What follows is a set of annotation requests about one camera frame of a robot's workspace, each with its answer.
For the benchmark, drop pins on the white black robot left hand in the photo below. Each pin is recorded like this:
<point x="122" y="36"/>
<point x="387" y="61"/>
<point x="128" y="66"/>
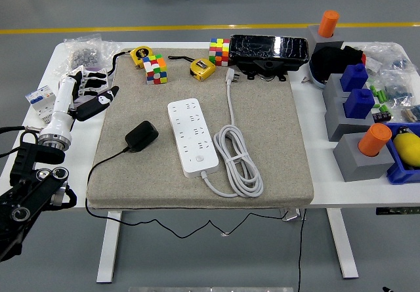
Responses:
<point x="62" y="108"/>

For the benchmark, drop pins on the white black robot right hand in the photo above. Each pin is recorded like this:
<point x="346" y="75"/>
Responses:
<point x="388" y="289"/>

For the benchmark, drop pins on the black power adapter plug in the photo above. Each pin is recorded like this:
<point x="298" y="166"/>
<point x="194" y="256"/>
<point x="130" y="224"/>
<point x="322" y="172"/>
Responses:
<point x="141" y="136"/>

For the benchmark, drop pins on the white power strip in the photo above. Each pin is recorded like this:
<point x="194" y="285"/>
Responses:
<point x="190" y="134"/>

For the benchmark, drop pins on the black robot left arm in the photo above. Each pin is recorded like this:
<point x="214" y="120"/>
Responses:
<point x="29" y="193"/>

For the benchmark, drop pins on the white blue circuit breaker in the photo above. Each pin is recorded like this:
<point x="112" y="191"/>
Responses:
<point x="36" y="100"/>

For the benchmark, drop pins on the purple tape roll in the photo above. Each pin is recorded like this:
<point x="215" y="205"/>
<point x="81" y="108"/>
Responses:
<point x="95" y="69"/>

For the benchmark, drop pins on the clear bag of metal nuts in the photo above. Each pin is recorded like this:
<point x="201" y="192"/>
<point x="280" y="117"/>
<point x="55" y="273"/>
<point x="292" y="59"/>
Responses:
<point x="82" y="54"/>

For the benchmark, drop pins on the white table leg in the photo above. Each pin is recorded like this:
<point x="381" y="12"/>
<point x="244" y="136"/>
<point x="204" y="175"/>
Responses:
<point x="108" y="249"/>
<point x="343" y="239"/>

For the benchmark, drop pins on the black table control panel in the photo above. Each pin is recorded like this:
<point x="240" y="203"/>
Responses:
<point x="397" y="211"/>

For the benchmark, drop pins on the yellow tape measure round label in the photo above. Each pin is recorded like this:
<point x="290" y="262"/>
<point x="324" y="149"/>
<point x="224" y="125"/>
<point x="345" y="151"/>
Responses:
<point x="139" y="54"/>

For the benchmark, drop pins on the colourful puzzle cube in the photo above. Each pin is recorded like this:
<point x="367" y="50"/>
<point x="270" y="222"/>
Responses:
<point x="218" y="52"/>
<point x="155" y="70"/>

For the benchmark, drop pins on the blue plastic bin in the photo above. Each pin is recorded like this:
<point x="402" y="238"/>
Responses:
<point x="402" y="175"/>

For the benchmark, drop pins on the grey block with hole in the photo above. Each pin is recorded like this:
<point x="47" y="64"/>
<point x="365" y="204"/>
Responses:
<point x="331" y="88"/>
<point x="354" y="164"/>
<point x="313" y="39"/>
<point x="338" y="121"/>

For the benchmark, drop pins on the yellow lemon-shaped toy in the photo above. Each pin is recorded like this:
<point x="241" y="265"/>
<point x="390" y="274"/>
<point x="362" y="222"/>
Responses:
<point x="408" y="147"/>

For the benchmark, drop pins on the yellow tape measure square label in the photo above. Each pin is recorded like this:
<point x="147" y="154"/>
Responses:
<point x="201" y="69"/>

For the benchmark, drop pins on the orange plastic cylinder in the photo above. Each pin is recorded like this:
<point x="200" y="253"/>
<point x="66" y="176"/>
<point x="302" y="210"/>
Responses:
<point x="328" y="24"/>
<point x="374" y="139"/>

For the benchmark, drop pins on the black purple electronic module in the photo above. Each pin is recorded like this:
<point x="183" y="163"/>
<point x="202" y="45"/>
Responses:
<point x="382" y="116"/>

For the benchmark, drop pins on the clear bag of small parts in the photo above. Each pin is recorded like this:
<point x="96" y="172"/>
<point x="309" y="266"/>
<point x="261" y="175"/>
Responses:
<point x="384" y="55"/>
<point x="411" y="113"/>

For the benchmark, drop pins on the green plastic cylinder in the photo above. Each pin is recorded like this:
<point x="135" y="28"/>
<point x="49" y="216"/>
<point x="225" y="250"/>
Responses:
<point x="373" y="89"/>
<point x="381" y="95"/>
<point x="377" y="106"/>

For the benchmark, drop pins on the blue plastic block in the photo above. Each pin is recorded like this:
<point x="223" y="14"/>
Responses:
<point x="359" y="105"/>
<point x="353" y="77"/>

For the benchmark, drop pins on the clear bag of blue parts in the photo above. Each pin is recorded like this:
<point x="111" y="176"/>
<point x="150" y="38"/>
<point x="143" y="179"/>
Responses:
<point x="398" y="90"/>

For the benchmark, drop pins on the grey-brown fabric mat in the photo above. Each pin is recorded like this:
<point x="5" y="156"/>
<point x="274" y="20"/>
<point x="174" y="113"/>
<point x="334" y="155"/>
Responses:
<point x="262" y="108"/>

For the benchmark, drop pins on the black cracked-screen device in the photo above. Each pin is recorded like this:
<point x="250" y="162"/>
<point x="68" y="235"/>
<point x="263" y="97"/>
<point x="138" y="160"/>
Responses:
<point x="262" y="47"/>

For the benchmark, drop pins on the white blue bowl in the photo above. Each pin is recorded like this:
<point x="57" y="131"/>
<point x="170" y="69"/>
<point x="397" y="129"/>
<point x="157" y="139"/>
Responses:
<point x="316" y="80"/>

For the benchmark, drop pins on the black cloth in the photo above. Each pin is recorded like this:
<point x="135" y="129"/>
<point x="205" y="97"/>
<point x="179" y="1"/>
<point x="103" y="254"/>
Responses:
<point x="328" y="60"/>

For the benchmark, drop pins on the white packaged switch panel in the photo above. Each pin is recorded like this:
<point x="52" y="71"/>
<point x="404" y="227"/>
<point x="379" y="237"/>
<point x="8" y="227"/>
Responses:
<point x="100" y="74"/>

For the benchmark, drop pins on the metal bracket under table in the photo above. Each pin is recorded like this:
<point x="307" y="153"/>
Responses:
<point x="290" y="216"/>

